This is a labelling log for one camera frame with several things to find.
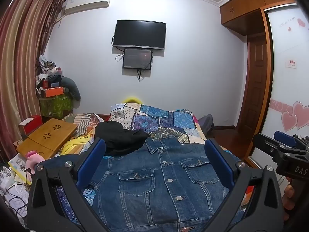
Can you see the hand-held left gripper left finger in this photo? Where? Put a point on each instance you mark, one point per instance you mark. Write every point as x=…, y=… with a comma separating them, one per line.
x=93, y=160

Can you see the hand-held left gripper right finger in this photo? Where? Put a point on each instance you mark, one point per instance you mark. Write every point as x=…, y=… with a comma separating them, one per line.
x=218, y=165

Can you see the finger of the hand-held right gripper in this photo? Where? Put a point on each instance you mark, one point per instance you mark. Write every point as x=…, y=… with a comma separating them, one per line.
x=284, y=137
x=265, y=143

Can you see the blue denim jacket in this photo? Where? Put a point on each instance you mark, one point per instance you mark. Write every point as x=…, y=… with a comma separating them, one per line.
x=154, y=186

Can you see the person's right hand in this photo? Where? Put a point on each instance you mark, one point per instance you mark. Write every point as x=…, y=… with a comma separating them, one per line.
x=288, y=194

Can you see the yellow blanket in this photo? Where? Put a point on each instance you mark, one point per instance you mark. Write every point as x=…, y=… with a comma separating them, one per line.
x=74, y=145

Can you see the black garment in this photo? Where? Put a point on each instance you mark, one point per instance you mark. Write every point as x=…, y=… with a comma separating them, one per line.
x=115, y=137

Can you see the striped cloth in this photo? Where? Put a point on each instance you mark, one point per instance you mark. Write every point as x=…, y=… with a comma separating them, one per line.
x=82, y=122

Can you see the grey bag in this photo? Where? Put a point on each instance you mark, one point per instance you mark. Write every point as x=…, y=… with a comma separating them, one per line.
x=206, y=124

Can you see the bamboo lap desk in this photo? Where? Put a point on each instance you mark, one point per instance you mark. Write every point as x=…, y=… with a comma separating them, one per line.
x=45, y=136

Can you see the red box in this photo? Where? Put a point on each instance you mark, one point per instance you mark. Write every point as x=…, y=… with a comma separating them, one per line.
x=33, y=124

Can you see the picture book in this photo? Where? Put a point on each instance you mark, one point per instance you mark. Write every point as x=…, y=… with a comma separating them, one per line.
x=19, y=165

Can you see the small door notice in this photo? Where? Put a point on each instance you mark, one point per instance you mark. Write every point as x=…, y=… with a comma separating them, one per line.
x=292, y=63

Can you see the patchwork quilt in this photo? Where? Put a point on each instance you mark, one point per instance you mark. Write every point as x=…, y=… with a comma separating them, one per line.
x=154, y=117

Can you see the grey plush pillow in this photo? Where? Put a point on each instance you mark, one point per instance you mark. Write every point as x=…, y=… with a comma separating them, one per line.
x=71, y=87

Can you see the orange box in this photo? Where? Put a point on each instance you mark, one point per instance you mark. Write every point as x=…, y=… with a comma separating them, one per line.
x=52, y=91

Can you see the striped brown curtain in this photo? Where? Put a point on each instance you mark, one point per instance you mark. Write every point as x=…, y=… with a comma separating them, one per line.
x=21, y=53

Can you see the wooden overhead cabinets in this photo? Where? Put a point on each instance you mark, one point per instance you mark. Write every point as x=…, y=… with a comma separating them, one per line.
x=243, y=7

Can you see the white air conditioner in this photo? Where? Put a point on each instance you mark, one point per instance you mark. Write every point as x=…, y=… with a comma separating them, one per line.
x=87, y=3

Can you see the small wall monitor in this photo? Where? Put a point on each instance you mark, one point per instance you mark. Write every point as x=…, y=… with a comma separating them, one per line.
x=137, y=58

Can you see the wall television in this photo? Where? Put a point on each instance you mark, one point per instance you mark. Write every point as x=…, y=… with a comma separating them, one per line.
x=139, y=34

